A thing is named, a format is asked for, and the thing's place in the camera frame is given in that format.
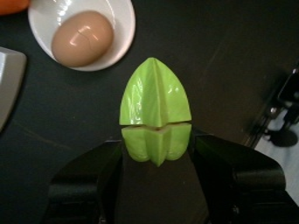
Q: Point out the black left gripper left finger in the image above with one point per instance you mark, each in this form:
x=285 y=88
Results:
x=81 y=186

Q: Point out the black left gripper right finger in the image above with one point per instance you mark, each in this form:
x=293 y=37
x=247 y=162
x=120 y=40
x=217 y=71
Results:
x=240 y=180

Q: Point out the green toy starfruit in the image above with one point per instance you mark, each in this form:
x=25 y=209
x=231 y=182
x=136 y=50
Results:
x=155 y=99

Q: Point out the black stand base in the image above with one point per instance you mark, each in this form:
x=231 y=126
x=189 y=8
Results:
x=283 y=137

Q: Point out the black equipment piece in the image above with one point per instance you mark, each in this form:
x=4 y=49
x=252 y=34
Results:
x=289 y=87

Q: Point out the brown toy egg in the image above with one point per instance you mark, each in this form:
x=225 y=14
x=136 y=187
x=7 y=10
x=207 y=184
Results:
x=81 y=39

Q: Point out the white round plate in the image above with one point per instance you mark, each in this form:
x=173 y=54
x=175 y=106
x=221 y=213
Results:
x=120 y=23

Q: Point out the orange toy carrot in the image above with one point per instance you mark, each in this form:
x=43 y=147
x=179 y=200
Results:
x=11 y=5

